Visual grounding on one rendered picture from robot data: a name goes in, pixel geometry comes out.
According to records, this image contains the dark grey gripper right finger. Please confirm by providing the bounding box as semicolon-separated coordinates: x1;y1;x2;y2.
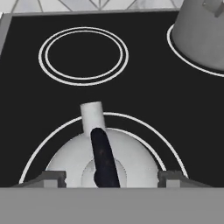
157;170;213;189

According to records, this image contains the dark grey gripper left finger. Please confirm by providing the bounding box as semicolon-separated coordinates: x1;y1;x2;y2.
11;170;67;189

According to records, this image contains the black hob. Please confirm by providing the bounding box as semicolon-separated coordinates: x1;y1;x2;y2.
0;10;224;189

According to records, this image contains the grey metal pot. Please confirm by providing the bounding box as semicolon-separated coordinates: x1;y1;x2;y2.
171;0;224;72

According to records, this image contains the white kettle with black handle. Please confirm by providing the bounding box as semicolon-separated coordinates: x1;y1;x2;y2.
45;101;160;189

